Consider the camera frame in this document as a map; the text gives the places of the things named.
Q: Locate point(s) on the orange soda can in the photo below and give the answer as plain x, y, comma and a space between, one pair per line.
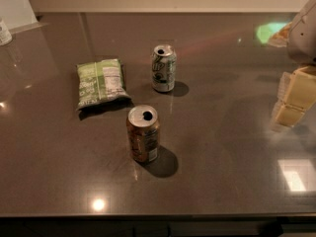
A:
143, 129

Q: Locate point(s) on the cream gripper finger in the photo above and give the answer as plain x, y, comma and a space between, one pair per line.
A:
295, 96

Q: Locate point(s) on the green white soda can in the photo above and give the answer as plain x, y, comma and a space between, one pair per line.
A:
164, 60

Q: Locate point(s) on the white board leaning on wall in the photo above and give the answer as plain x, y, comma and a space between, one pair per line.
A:
19, 16

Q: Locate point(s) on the green chip bag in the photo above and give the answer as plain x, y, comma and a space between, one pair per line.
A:
100, 82

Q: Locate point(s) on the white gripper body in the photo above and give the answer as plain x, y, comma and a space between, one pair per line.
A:
303, 39

